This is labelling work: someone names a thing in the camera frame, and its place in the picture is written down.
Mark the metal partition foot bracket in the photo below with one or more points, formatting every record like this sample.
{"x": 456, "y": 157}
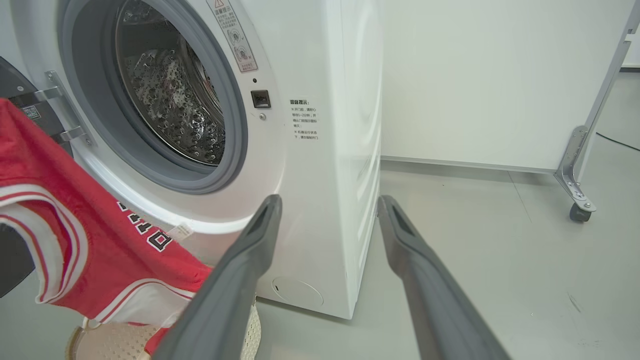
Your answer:
{"x": 570, "y": 175}

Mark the white front-load washing machine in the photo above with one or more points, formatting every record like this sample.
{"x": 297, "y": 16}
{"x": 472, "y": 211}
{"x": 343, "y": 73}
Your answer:
{"x": 325, "y": 200}

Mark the red white basketball jersey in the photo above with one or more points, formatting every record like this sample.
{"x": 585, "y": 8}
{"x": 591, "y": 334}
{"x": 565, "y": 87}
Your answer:
{"x": 100, "y": 250}

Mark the cream perforated laundry basket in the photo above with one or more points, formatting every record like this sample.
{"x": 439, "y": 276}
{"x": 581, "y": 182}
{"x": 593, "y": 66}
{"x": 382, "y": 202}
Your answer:
{"x": 115, "y": 345}

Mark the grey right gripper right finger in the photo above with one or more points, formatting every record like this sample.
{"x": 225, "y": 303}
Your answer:
{"x": 440, "y": 305}

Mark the black partition caster wheel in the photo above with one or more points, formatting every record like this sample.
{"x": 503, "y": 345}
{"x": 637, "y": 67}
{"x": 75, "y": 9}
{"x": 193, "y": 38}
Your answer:
{"x": 580, "y": 213}

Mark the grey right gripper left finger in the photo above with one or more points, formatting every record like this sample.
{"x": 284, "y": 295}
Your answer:
{"x": 225, "y": 300}

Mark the dark round washing machine door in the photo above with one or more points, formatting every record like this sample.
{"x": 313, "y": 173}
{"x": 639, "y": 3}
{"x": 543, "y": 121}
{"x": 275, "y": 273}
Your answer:
{"x": 12, "y": 265}

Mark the white partition panel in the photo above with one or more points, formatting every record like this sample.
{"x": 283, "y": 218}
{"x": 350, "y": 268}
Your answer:
{"x": 475, "y": 75}

